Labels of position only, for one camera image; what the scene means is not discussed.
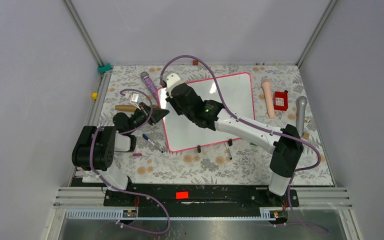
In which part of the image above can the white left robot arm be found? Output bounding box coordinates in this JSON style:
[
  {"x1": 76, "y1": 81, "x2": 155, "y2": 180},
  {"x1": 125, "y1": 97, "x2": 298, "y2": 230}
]
[{"x1": 71, "y1": 102, "x2": 170, "y2": 206}]

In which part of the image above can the yellow cube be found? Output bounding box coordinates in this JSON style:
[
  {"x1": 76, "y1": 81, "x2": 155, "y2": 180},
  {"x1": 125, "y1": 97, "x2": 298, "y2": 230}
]
[{"x1": 91, "y1": 92, "x2": 98, "y2": 100}]

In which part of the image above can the red box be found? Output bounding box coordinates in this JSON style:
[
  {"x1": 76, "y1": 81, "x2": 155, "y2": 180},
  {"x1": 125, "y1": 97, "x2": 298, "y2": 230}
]
[{"x1": 273, "y1": 90, "x2": 289, "y2": 112}]

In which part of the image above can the silver toy microphone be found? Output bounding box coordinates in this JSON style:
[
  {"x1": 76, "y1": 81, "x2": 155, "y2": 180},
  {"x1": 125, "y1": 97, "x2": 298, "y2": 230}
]
[{"x1": 296, "y1": 96, "x2": 308, "y2": 137}]

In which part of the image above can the blue capped marker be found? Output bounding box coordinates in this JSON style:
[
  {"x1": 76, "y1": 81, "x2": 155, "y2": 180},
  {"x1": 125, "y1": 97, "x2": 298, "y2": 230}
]
[{"x1": 142, "y1": 134, "x2": 164, "y2": 153}]

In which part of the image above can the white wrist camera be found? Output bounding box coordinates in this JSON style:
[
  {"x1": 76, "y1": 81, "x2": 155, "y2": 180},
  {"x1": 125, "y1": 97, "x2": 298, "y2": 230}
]
[
  {"x1": 162, "y1": 72, "x2": 183, "y2": 92},
  {"x1": 129, "y1": 93, "x2": 140, "y2": 104}
]

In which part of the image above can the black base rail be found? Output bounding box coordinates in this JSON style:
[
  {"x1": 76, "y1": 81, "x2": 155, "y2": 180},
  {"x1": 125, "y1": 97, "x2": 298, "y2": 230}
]
[{"x1": 103, "y1": 183, "x2": 300, "y2": 218}]

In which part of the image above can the small wooden cube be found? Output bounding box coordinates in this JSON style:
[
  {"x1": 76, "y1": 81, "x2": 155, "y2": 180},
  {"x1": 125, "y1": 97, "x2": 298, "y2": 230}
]
[{"x1": 301, "y1": 132, "x2": 311, "y2": 140}]

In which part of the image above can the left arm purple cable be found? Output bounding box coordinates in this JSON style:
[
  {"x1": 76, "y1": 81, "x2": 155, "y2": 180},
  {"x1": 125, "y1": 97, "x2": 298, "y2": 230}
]
[{"x1": 89, "y1": 88, "x2": 172, "y2": 235}]

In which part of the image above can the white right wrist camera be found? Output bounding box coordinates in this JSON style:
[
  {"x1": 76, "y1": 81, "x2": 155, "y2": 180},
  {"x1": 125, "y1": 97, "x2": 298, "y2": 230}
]
[{"x1": 162, "y1": 72, "x2": 183, "y2": 92}]

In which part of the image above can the teal block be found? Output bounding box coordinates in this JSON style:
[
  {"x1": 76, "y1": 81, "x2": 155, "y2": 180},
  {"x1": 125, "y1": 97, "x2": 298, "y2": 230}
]
[{"x1": 97, "y1": 63, "x2": 113, "y2": 74}]

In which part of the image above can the brown wooden toy microphone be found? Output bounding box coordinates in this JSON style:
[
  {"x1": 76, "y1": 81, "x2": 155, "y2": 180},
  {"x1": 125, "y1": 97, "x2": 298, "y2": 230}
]
[{"x1": 114, "y1": 104, "x2": 160, "y2": 114}]

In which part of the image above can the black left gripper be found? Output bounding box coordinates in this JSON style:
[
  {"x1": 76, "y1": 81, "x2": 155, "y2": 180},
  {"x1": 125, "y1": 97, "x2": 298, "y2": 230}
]
[{"x1": 128, "y1": 101, "x2": 169, "y2": 134}]

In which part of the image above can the purple patterned toy microphone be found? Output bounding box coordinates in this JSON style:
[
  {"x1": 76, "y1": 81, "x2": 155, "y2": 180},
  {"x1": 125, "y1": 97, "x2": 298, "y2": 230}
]
[{"x1": 140, "y1": 71, "x2": 158, "y2": 100}]

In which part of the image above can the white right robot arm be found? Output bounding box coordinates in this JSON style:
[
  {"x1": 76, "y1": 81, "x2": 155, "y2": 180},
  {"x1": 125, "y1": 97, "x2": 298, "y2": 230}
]
[{"x1": 166, "y1": 83, "x2": 304, "y2": 206}]

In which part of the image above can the pink framed whiteboard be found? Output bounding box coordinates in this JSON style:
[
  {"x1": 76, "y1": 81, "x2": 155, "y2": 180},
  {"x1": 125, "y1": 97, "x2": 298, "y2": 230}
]
[{"x1": 156, "y1": 72, "x2": 256, "y2": 153}]

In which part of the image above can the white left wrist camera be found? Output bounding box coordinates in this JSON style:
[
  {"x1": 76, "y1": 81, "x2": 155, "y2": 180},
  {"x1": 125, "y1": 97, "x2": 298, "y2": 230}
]
[{"x1": 129, "y1": 93, "x2": 140, "y2": 104}]

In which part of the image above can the red label on rail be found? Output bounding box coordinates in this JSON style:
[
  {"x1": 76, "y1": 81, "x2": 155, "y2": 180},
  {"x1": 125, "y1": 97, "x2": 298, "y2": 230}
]
[{"x1": 175, "y1": 191, "x2": 189, "y2": 200}]

